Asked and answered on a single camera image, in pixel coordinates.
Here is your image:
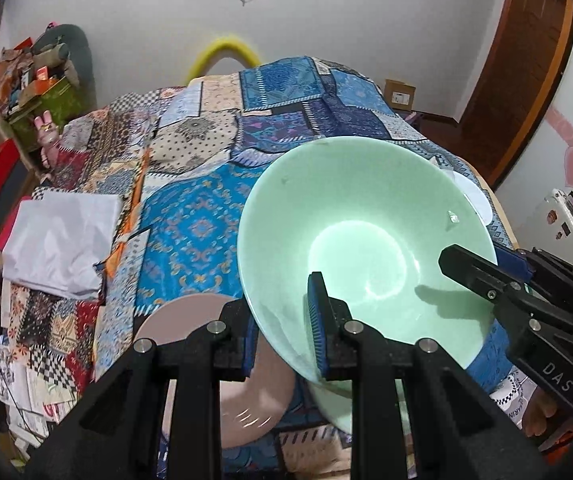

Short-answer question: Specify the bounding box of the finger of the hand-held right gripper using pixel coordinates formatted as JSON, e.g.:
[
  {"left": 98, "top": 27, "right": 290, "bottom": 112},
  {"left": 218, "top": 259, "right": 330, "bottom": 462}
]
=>
[
  {"left": 439, "top": 244, "right": 573, "bottom": 423},
  {"left": 496, "top": 247, "right": 573, "bottom": 341}
]

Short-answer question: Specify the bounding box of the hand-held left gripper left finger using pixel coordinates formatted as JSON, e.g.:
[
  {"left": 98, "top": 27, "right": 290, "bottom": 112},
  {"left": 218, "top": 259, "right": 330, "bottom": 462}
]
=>
[{"left": 24, "top": 297, "right": 262, "bottom": 480}]

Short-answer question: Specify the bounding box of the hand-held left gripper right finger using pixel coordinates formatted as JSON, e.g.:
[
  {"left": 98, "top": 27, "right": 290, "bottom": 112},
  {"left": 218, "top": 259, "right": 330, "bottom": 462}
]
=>
[{"left": 307, "top": 271, "right": 542, "bottom": 480}]

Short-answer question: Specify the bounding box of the large round plate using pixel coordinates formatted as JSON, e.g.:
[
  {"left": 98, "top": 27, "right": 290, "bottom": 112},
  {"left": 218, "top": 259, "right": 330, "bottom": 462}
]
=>
[{"left": 134, "top": 294, "right": 297, "bottom": 451}]

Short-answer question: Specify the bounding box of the green plate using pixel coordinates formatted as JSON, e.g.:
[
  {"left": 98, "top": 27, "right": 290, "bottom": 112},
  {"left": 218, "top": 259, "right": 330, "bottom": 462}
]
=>
[{"left": 309, "top": 377, "right": 412, "bottom": 433}]

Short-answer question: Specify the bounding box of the green bowl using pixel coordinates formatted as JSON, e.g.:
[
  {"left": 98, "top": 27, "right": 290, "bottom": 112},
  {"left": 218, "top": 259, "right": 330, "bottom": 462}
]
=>
[{"left": 239, "top": 136, "right": 498, "bottom": 386}]

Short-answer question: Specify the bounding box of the person's right hand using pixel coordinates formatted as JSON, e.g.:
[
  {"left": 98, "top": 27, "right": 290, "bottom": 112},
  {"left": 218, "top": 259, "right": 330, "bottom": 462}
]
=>
[{"left": 521, "top": 390, "right": 573, "bottom": 441}]

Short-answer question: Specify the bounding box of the white fridge with magnets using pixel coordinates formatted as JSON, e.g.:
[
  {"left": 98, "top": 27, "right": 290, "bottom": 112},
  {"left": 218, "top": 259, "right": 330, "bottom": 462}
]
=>
[{"left": 513, "top": 187, "right": 573, "bottom": 281}]

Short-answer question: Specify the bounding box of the small white plate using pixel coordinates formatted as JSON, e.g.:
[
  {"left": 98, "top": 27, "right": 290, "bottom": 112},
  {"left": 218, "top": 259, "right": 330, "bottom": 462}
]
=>
[{"left": 449, "top": 169, "right": 493, "bottom": 226}]

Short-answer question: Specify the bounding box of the patchwork printed blanket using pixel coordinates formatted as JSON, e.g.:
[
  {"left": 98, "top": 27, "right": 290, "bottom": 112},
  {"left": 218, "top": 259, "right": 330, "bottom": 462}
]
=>
[{"left": 0, "top": 55, "right": 537, "bottom": 480}]

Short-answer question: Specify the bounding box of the cardboard box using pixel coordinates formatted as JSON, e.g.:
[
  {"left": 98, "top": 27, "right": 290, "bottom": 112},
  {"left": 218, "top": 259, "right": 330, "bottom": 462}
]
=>
[{"left": 383, "top": 79, "right": 417, "bottom": 111}]

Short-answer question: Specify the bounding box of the white folded cloth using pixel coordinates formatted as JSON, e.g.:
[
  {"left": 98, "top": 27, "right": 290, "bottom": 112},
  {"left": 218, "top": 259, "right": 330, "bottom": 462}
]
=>
[{"left": 2, "top": 192, "right": 124, "bottom": 303}]

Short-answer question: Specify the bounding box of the brown wooden door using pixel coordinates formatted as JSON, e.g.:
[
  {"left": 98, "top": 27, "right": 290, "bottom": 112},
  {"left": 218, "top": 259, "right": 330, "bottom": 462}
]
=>
[{"left": 459, "top": 0, "right": 573, "bottom": 186}]

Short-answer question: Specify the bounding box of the pile of papers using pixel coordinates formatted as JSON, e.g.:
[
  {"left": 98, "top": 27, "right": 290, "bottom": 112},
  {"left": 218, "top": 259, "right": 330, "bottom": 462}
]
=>
[{"left": 0, "top": 345, "right": 82, "bottom": 441}]

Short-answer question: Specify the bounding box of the pink rabbit toy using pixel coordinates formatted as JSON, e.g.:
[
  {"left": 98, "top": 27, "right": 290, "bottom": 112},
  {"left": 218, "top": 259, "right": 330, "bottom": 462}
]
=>
[{"left": 34, "top": 112, "right": 62, "bottom": 166}]

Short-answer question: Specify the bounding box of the yellow foam hoop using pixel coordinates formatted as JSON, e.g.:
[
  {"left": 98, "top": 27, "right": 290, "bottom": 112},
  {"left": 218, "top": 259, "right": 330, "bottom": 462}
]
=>
[{"left": 186, "top": 35, "right": 262, "bottom": 83}]

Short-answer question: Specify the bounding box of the green box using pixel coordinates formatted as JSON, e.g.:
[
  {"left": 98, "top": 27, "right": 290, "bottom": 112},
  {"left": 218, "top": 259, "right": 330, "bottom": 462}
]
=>
[{"left": 9, "top": 77, "right": 87, "bottom": 136}]

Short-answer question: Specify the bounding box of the teal armchair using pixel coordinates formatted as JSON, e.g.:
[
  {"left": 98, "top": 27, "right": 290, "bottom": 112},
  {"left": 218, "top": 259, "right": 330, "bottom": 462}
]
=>
[{"left": 36, "top": 24, "right": 97, "bottom": 111}]

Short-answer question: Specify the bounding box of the grey plush toy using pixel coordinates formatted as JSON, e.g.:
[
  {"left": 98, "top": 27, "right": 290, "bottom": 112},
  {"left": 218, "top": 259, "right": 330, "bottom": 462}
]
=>
[{"left": 29, "top": 40, "right": 80, "bottom": 86}]

